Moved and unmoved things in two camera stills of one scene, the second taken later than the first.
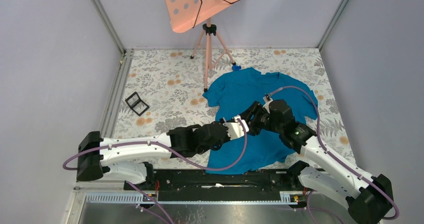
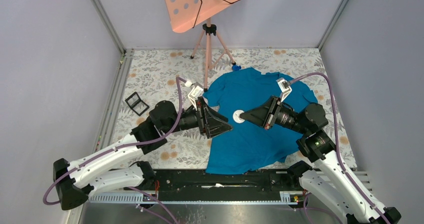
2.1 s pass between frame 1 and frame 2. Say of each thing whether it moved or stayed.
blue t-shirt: stayed
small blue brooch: stayed
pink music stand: stayed
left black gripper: moved
